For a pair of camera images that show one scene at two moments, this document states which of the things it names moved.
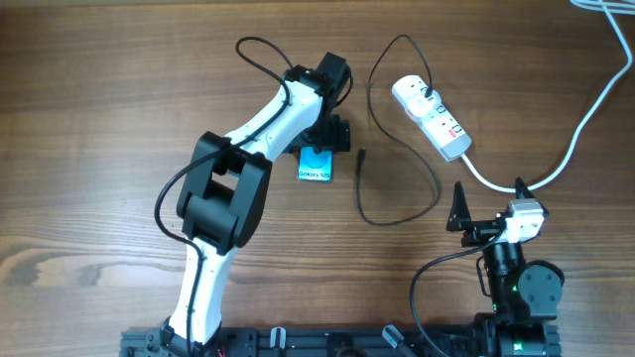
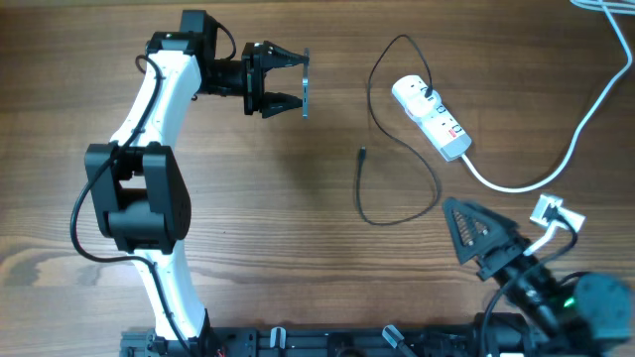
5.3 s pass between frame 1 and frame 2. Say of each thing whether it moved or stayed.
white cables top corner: stayed
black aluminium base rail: stayed
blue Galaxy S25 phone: moved
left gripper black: moved
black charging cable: stayed
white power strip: stayed
